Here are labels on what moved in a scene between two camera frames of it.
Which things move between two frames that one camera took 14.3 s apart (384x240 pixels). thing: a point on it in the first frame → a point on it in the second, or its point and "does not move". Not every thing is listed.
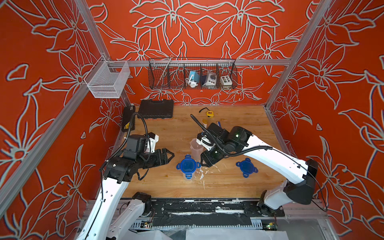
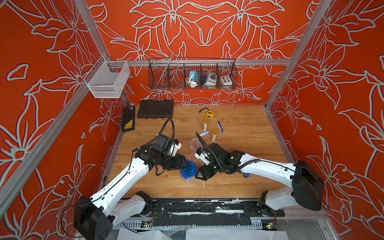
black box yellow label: (128, 112) does not move
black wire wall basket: (192, 73) does not move
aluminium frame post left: (91, 24) does not move
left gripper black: (159, 155) → (179, 163)
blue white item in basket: (194, 79) does not move
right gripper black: (207, 160) → (208, 176)
